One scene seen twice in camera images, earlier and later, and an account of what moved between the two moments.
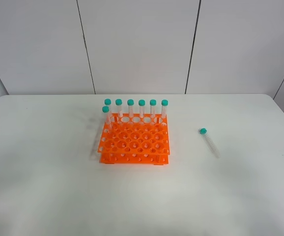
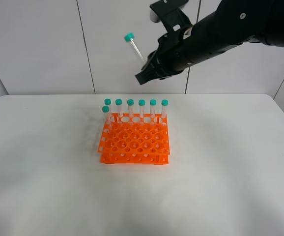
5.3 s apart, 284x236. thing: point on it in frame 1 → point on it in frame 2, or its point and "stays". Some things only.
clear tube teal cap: [203, 131] → [129, 37]
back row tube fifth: [153, 103] stays
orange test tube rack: [134, 138] stays
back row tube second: [119, 102] stays
